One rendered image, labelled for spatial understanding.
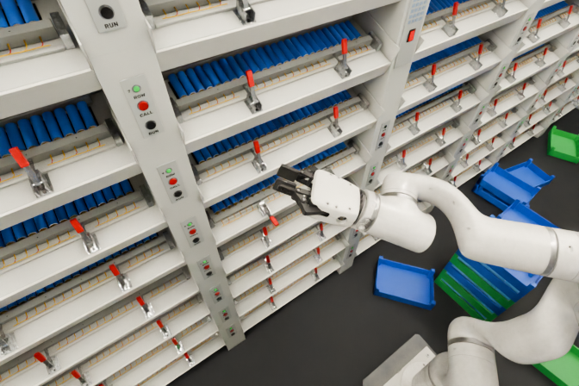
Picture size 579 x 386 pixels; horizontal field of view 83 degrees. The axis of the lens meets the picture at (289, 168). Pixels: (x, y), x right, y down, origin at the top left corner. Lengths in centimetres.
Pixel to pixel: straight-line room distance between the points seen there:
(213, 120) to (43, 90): 31
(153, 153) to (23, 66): 24
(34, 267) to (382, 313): 155
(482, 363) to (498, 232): 50
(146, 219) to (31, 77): 40
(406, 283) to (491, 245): 135
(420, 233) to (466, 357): 51
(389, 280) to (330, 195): 141
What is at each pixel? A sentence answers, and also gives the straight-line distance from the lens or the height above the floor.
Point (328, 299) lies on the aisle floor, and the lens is 190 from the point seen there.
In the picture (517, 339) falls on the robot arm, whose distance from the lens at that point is 101.
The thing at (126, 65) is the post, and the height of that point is 150.
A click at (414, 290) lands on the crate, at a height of 0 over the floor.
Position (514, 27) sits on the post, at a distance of 160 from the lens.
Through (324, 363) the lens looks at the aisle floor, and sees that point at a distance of 181.
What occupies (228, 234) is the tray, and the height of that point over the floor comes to 91.
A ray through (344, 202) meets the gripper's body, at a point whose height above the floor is 126.
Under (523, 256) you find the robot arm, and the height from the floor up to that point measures 124.
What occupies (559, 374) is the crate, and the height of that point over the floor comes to 0.
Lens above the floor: 176
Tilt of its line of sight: 47 degrees down
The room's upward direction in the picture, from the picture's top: straight up
